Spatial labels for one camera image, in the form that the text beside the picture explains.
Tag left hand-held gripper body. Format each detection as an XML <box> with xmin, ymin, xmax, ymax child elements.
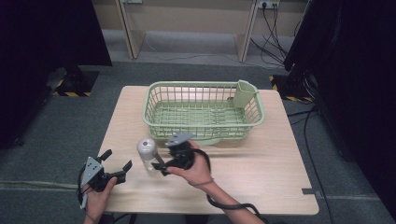
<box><xmin>81</xmin><ymin>156</ymin><xmax>127</xmax><ymax>192</ymax></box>

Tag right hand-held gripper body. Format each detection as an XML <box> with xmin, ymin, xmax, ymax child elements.
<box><xmin>164</xmin><ymin>133</ymin><xmax>196</xmax><ymax>171</ymax></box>

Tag clear bottle with grey cap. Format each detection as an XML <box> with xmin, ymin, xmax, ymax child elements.
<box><xmin>136</xmin><ymin>138</ymin><xmax>161</xmax><ymax>172</ymax></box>

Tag person's right hand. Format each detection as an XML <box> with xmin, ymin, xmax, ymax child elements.
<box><xmin>166</xmin><ymin>139</ymin><xmax>217</xmax><ymax>189</ymax></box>

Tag person's left hand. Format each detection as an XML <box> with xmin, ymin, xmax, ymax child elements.
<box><xmin>83</xmin><ymin>176</ymin><xmax>119</xmax><ymax>222</ymax></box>

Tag green plastic dish basket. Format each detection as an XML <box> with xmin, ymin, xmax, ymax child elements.
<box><xmin>142</xmin><ymin>79</ymin><xmax>266</xmax><ymax>147</ymax></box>

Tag black stand base striped tape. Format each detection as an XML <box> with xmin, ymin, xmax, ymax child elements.
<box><xmin>269</xmin><ymin>74</ymin><xmax>315</xmax><ymax>103</ymax></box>
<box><xmin>46</xmin><ymin>65</ymin><xmax>101</xmax><ymax>98</ymax></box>

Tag green plastic cutlery holder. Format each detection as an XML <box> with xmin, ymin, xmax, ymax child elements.
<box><xmin>233</xmin><ymin>79</ymin><xmax>260</xmax><ymax>109</ymax></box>

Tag black curtain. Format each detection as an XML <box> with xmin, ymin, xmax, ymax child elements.
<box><xmin>0</xmin><ymin>0</ymin><xmax>113</xmax><ymax>150</ymax></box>
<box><xmin>282</xmin><ymin>0</ymin><xmax>396</xmax><ymax>220</ymax></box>

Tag grey tape patch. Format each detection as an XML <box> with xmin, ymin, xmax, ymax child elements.
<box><xmin>301</xmin><ymin>188</ymin><xmax>323</xmax><ymax>199</ymax></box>

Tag white power strip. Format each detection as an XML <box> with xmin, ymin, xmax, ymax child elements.
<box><xmin>257</xmin><ymin>0</ymin><xmax>281</xmax><ymax>9</ymax></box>

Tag grey floor cable cover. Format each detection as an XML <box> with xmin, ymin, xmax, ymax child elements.
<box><xmin>0</xmin><ymin>179</ymin><xmax>79</xmax><ymax>191</ymax></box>

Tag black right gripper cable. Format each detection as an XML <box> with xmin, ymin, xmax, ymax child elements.
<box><xmin>191</xmin><ymin>148</ymin><xmax>270</xmax><ymax>224</ymax></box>

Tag thin white floor cable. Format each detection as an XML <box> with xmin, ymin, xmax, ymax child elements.
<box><xmin>145</xmin><ymin>36</ymin><xmax>283</xmax><ymax>70</ymax></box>

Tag black floor cables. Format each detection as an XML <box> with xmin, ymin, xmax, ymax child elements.
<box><xmin>286</xmin><ymin>105</ymin><xmax>336</xmax><ymax>224</ymax></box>

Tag beige wooden desk frame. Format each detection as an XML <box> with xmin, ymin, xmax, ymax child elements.
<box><xmin>92</xmin><ymin>0</ymin><xmax>312</xmax><ymax>63</ymax></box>

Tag bundle of black cables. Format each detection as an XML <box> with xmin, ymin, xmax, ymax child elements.
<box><xmin>249</xmin><ymin>5</ymin><xmax>312</xmax><ymax>68</ymax></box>

